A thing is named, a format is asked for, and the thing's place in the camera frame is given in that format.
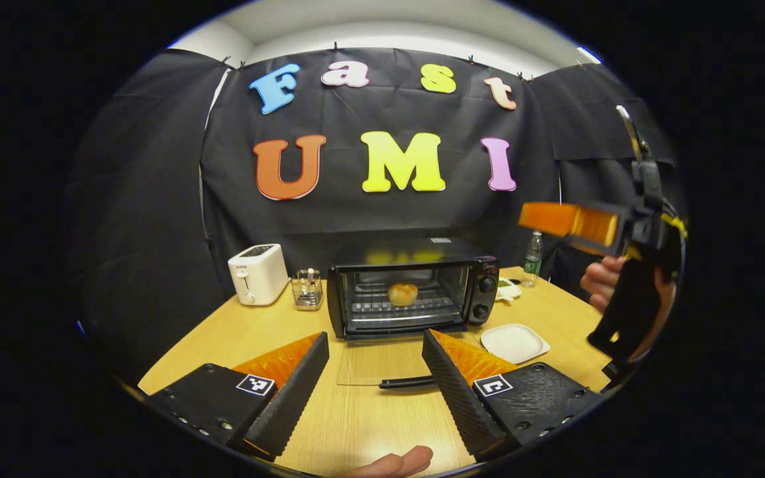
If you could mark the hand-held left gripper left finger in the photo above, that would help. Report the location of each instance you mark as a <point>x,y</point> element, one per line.
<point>296,398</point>

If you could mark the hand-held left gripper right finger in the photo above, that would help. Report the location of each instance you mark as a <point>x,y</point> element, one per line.
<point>452,398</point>

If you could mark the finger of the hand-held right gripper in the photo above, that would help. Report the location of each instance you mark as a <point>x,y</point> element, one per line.
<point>555,219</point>

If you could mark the round bread roll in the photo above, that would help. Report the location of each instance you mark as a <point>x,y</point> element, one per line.
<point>403,294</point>

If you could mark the black electric oven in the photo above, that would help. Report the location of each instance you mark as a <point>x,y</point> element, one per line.
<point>416,255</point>

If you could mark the clear plastic water bottle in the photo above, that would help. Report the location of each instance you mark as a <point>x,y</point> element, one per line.
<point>532,262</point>

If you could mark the white square plate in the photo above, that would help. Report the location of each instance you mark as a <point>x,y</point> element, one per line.
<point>514,343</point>

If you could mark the white divided dish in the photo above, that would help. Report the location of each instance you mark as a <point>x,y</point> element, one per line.
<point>509,290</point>

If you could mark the small clear shaker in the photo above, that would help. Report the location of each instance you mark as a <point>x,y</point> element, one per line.
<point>309,279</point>

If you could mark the white toaster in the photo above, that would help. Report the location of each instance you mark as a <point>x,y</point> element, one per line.
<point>257,275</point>

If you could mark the black backdrop cloth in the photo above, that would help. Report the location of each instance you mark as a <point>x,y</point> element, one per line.
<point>356,219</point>

